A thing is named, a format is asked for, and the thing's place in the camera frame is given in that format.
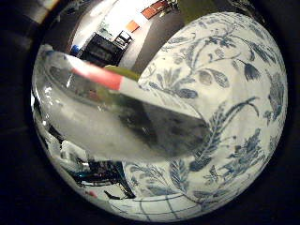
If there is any black cabinet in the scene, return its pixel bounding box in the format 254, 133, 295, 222
78, 32, 127, 68

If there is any white blue floral tablecloth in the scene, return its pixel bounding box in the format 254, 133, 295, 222
107, 11, 289, 223

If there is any white black checked cloth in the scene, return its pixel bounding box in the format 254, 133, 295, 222
109, 192, 221, 223

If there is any black frame chair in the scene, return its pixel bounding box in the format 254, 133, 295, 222
113, 30, 133, 49

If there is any blue container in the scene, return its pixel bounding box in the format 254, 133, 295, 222
70, 44, 81, 57

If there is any black rack with cyan lights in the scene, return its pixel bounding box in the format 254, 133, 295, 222
73, 159, 136, 201

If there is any orange wall poster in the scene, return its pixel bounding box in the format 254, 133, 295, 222
126, 20, 141, 34

